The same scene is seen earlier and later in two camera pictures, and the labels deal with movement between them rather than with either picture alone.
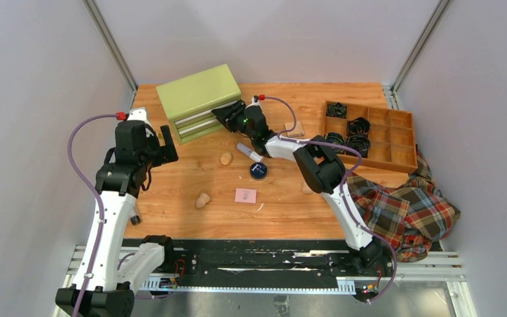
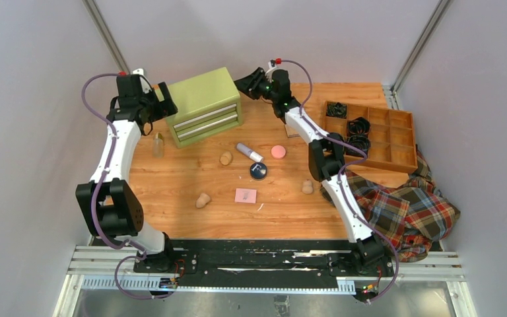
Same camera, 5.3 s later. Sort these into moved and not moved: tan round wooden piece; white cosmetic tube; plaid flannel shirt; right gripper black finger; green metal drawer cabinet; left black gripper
Moved: left black gripper; right gripper black finger
Not moved: tan round wooden piece; plaid flannel shirt; green metal drawer cabinet; white cosmetic tube
